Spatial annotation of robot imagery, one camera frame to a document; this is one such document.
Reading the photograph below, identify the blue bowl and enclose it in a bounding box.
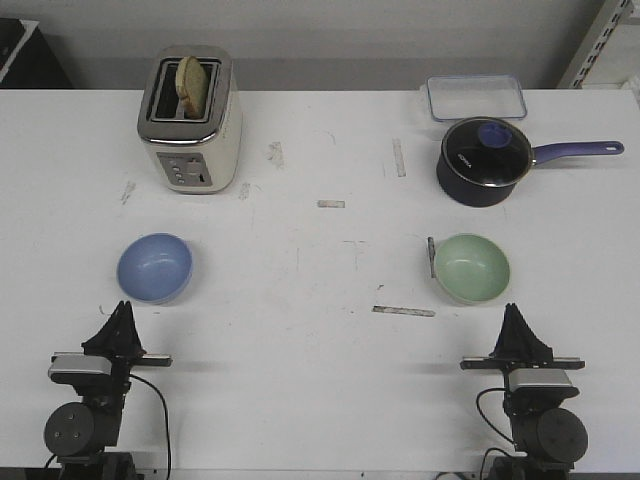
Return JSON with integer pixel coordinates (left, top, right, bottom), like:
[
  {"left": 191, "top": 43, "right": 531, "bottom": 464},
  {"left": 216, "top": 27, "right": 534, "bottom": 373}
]
[{"left": 116, "top": 233, "right": 194, "bottom": 304}]

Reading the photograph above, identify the green bowl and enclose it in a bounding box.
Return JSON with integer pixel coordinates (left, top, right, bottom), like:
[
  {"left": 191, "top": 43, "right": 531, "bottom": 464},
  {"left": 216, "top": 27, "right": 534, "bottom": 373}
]
[{"left": 427, "top": 233, "right": 511, "bottom": 304}]

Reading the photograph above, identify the toasted bread slice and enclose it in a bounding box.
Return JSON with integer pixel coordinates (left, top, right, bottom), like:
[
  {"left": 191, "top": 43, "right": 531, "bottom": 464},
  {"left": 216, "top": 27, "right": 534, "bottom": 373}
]
[{"left": 175, "top": 56, "right": 209, "bottom": 119}]

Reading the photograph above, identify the clear plastic food container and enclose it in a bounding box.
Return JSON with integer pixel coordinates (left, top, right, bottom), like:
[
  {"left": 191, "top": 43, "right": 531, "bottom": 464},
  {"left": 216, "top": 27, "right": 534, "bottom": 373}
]
[{"left": 425, "top": 74, "right": 528, "bottom": 121}]

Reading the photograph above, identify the glass pot lid blue knob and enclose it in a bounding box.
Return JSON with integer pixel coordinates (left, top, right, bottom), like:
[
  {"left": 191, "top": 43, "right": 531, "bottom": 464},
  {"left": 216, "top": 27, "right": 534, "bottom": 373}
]
[{"left": 441, "top": 117, "right": 533, "bottom": 187}]

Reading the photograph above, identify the white perforated metal rack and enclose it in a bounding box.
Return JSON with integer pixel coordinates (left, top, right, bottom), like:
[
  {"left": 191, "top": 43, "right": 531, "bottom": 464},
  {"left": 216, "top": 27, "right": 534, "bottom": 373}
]
[{"left": 557, "top": 1, "right": 639, "bottom": 89}]

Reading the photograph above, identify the cream and chrome toaster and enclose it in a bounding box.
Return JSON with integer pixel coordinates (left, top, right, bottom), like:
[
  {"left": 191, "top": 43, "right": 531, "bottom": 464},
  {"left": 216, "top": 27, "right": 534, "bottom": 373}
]
[{"left": 137, "top": 45, "right": 243, "bottom": 194}]

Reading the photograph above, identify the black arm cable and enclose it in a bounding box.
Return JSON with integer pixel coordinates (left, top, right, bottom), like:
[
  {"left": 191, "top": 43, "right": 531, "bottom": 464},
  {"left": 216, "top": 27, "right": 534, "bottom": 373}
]
[
  {"left": 43, "top": 373, "right": 173, "bottom": 474},
  {"left": 475, "top": 388, "right": 516, "bottom": 474}
]

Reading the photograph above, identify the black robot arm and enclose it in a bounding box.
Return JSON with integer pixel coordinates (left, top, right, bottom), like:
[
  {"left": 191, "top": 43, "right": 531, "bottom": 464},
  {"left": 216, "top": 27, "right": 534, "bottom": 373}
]
[
  {"left": 43, "top": 301, "right": 172, "bottom": 479},
  {"left": 460, "top": 303, "right": 588, "bottom": 479}
]

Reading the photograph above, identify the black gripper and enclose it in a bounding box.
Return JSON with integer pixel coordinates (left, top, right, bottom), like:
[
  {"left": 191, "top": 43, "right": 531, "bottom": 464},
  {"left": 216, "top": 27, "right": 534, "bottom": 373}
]
[
  {"left": 51, "top": 301, "right": 172, "bottom": 395},
  {"left": 460, "top": 303, "right": 585, "bottom": 380}
]

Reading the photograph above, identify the dark blue saucepan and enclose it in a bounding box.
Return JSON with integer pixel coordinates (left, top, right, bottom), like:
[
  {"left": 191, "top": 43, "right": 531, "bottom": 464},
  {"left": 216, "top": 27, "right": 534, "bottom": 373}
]
[{"left": 436, "top": 141, "right": 624, "bottom": 207}]

